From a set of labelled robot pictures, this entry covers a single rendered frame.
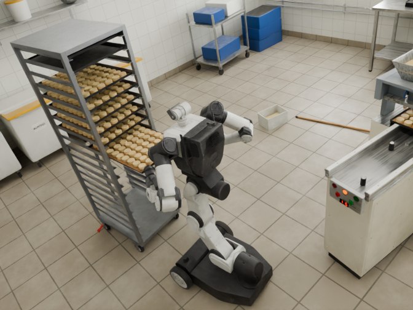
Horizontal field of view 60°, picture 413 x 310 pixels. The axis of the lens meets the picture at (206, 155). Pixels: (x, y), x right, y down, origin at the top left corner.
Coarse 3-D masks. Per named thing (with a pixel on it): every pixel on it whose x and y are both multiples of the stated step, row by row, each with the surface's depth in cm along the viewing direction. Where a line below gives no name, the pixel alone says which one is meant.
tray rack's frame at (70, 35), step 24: (72, 24) 248; (96, 24) 236; (24, 48) 226; (48, 48) 210; (72, 48) 203; (144, 192) 351; (96, 216) 334; (144, 216) 324; (168, 216) 319; (144, 240) 300
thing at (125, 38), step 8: (120, 24) 226; (128, 40) 231; (128, 48) 233; (128, 56) 237; (136, 72) 243; (136, 80) 247; (144, 96) 255; (144, 104) 258; (152, 120) 268; (152, 128) 270
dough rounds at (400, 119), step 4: (408, 112) 253; (400, 116) 254; (404, 116) 250; (408, 116) 250; (412, 116) 252; (396, 120) 249; (400, 120) 247; (404, 120) 250; (408, 120) 246; (412, 120) 245; (404, 124) 245; (408, 124) 243; (412, 124) 245; (412, 128) 241
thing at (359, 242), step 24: (384, 144) 243; (360, 168) 228; (384, 168) 224; (360, 192) 211; (384, 192) 208; (408, 192) 229; (336, 216) 241; (360, 216) 220; (384, 216) 224; (408, 216) 248; (336, 240) 254; (360, 240) 231; (384, 240) 243; (360, 264) 243
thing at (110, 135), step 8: (128, 120) 264; (136, 120) 263; (72, 128) 268; (112, 128) 258; (120, 128) 260; (128, 128) 258; (88, 136) 255; (104, 136) 253; (112, 136) 249; (104, 144) 246
